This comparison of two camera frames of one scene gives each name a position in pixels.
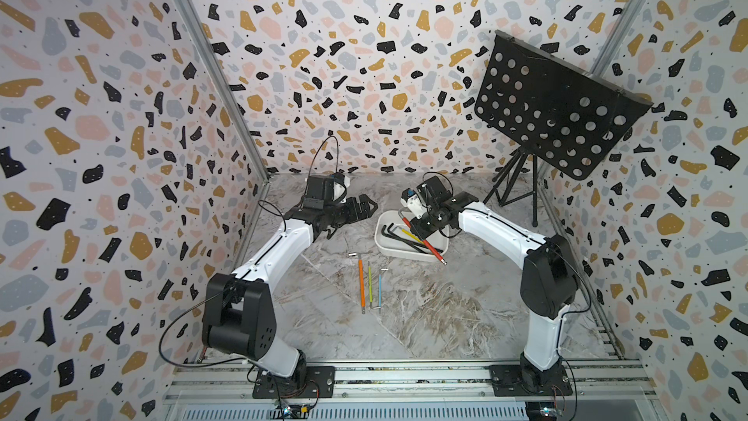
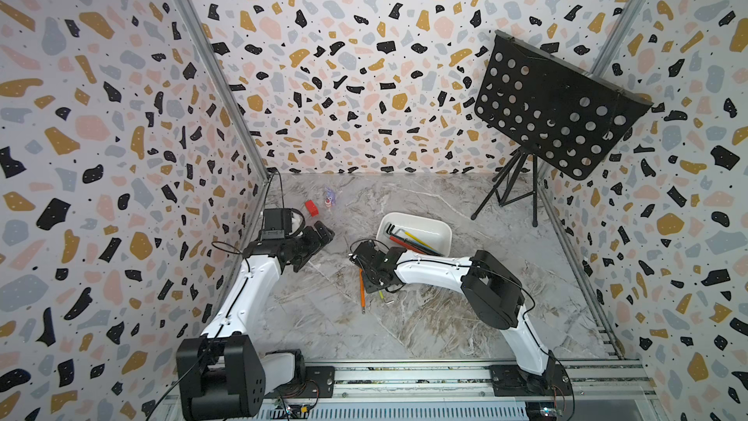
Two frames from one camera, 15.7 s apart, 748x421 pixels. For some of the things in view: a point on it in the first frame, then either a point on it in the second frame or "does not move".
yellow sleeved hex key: [413, 236] does not move
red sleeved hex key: [431, 248] -> [406, 245]
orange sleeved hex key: [361, 281] does not move
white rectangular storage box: [395, 238] does not move
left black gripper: [354, 215] -> [313, 242]
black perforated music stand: [569, 118] does not move
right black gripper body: [425, 224] -> [370, 284]
